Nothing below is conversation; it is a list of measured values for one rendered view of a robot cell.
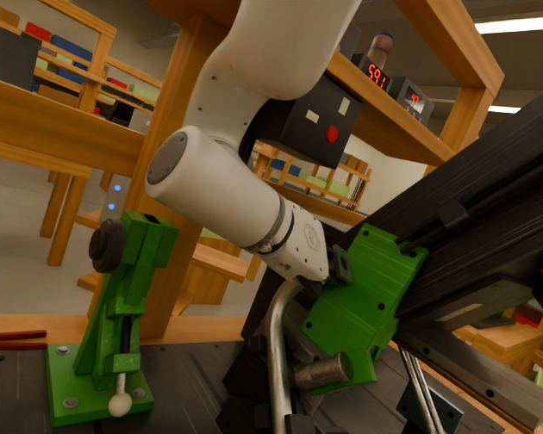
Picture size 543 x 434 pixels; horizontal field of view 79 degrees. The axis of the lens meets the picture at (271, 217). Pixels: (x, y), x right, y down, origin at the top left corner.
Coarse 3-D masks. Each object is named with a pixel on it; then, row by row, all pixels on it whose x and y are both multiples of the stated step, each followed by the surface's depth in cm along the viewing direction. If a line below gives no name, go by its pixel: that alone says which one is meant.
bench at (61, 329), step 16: (0, 320) 58; (16, 320) 60; (32, 320) 61; (48, 320) 63; (64, 320) 65; (80, 320) 67; (176, 320) 80; (192, 320) 83; (208, 320) 86; (224, 320) 89; (240, 320) 93; (48, 336) 59; (64, 336) 61; (80, 336) 62; (176, 336) 74; (192, 336) 76; (208, 336) 79; (224, 336) 82; (240, 336) 85; (448, 384) 104; (496, 416) 95
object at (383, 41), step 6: (378, 36) 85; (384, 36) 84; (390, 36) 84; (372, 42) 87; (378, 42) 85; (384, 42) 84; (390, 42) 85; (372, 48) 86; (378, 48) 85; (384, 48) 85
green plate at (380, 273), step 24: (360, 240) 55; (384, 240) 52; (360, 264) 53; (384, 264) 50; (408, 264) 48; (336, 288) 53; (360, 288) 51; (384, 288) 48; (312, 312) 54; (336, 312) 52; (360, 312) 49; (384, 312) 47; (312, 336) 52; (336, 336) 50; (360, 336) 48; (384, 336) 51
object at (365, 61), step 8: (352, 56) 69; (360, 56) 67; (360, 64) 67; (368, 64) 69; (376, 72) 71; (384, 72) 72; (376, 80) 71; (384, 80) 73; (392, 80) 74; (384, 88) 74
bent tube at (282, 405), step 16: (336, 256) 51; (336, 272) 50; (288, 288) 56; (272, 304) 56; (288, 304) 56; (272, 320) 54; (272, 336) 53; (272, 352) 51; (272, 368) 50; (272, 384) 49; (288, 384) 49; (272, 400) 48; (288, 400) 48; (272, 416) 47; (272, 432) 46
